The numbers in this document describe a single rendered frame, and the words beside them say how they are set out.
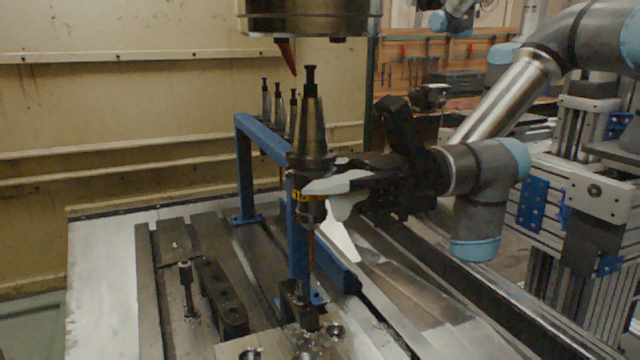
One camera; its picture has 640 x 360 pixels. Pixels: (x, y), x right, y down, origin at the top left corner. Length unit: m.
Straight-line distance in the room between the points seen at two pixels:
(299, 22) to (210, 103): 1.11
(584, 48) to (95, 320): 1.29
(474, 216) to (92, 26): 1.18
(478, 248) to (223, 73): 1.06
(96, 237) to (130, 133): 0.35
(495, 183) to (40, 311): 1.43
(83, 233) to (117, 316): 0.34
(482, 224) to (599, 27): 0.37
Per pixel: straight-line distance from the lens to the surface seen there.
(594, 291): 1.70
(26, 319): 1.68
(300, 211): 0.53
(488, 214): 0.67
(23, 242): 1.65
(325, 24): 0.42
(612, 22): 0.84
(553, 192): 1.41
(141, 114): 1.49
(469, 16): 1.80
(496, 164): 0.65
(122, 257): 1.46
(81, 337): 1.34
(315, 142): 0.49
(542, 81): 0.87
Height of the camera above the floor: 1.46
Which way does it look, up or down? 21 degrees down
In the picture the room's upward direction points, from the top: straight up
